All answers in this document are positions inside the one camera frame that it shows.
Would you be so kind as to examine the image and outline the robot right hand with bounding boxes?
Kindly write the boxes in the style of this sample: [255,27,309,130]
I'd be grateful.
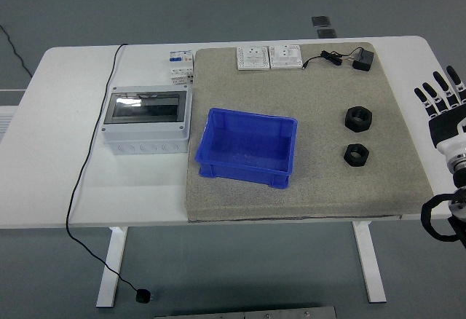
[414,66,466,156]

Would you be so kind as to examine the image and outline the large black nut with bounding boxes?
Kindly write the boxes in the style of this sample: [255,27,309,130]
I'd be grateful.
[344,106,373,132]

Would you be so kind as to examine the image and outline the small black nut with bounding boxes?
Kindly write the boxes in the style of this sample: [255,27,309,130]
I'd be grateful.
[344,143,371,168]

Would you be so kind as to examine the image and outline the blue plastic box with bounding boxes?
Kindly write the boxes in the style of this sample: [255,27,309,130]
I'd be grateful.
[194,106,299,191]

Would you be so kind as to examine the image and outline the grey distribution box clear lid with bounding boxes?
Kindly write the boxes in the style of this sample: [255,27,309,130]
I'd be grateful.
[100,84,193,156]

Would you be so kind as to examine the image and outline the grey-brown mat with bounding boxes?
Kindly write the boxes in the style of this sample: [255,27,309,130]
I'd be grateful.
[183,41,434,224]

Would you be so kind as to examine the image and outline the white table leg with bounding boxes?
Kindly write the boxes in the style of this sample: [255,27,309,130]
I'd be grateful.
[95,226,129,309]
[351,221,387,304]

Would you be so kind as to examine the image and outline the grey metal plate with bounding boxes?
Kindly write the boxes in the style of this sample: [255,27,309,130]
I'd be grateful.
[154,306,338,319]

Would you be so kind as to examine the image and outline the white circuit breaker blue label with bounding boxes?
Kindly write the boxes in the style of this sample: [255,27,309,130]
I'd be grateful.
[167,50,194,68]

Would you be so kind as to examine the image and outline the white floor vent panel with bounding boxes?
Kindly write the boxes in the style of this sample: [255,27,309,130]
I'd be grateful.
[0,88,27,141]

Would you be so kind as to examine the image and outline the black power adapter with cord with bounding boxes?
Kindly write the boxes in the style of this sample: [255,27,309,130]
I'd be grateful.
[301,47,375,72]

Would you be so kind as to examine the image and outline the white wall socket with switch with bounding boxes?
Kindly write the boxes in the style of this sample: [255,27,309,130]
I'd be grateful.
[268,44,304,70]

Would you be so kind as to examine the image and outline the long black cable with plug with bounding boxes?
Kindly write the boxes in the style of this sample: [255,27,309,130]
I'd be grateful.
[65,43,153,304]

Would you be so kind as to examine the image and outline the thin black floor cable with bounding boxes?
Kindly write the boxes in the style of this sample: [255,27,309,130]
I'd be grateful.
[0,23,33,79]

